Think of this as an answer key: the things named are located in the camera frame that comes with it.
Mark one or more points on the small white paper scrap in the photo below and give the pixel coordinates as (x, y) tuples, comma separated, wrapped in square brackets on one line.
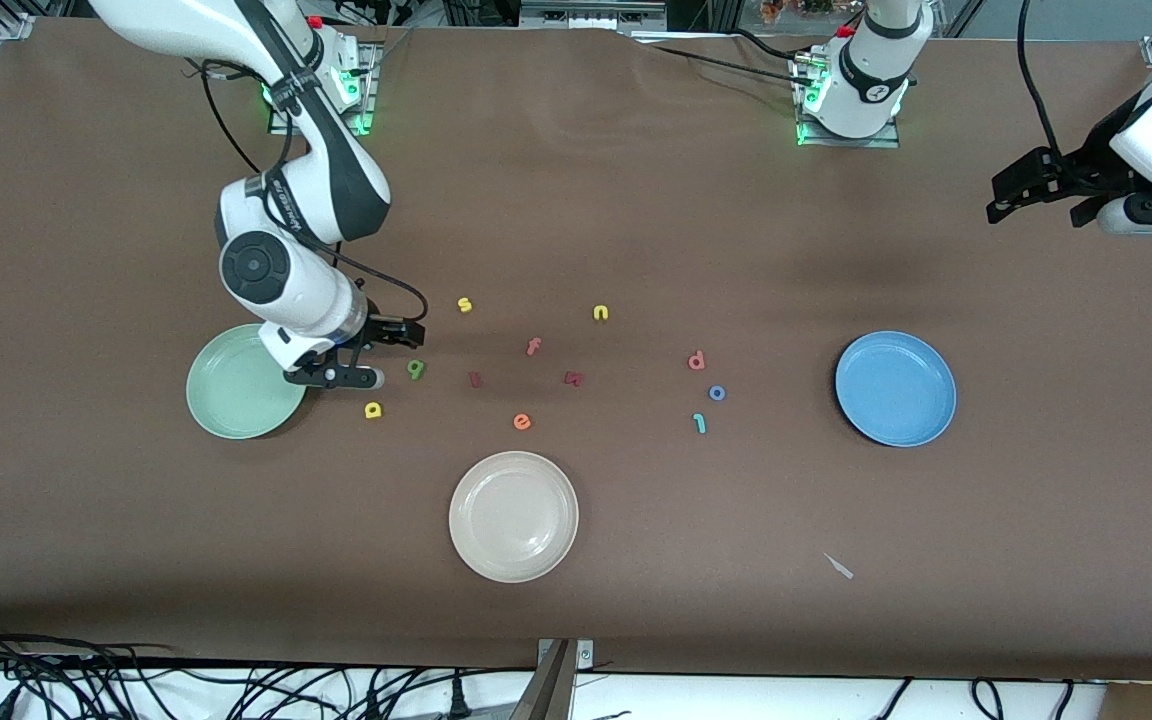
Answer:
[(839, 567)]

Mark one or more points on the silver aluminum frame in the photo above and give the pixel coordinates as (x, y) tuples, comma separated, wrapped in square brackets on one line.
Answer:
[(591, 12)]

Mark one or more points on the orange artificial flowers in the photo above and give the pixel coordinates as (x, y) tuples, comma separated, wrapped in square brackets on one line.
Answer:
[(801, 8)]

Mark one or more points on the cream plate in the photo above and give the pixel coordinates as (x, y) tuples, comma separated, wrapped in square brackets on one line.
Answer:
[(513, 516)]

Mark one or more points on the black power plug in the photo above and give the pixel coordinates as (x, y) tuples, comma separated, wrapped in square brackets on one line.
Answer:
[(456, 697), (371, 706)]

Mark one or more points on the grey camera post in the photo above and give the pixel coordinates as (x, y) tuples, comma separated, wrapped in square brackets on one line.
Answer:
[(546, 690)]

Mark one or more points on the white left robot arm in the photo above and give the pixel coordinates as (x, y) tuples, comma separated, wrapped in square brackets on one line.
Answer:
[(866, 85)]

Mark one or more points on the silver bracket plate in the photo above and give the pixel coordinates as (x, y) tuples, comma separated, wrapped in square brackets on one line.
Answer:
[(584, 655)]

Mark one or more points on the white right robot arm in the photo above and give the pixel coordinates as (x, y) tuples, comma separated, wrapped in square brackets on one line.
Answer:
[(316, 300)]

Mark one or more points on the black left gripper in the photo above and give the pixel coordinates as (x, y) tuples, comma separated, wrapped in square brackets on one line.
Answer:
[(1088, 166)]

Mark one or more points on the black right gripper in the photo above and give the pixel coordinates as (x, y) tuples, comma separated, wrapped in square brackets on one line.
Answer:
[(383, 330)]

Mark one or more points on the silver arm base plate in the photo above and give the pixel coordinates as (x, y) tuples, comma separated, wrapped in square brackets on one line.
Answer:
[(368, 95), (851, 143)]

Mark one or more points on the green foam letter g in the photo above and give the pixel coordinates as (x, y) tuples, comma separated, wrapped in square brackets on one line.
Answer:
[(422, 368)]

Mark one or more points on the blue plate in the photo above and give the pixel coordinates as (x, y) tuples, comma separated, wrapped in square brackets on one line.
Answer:
[(895, 388)]

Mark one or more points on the light green plate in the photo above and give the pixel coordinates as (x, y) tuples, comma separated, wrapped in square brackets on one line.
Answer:
[(226, 395)]

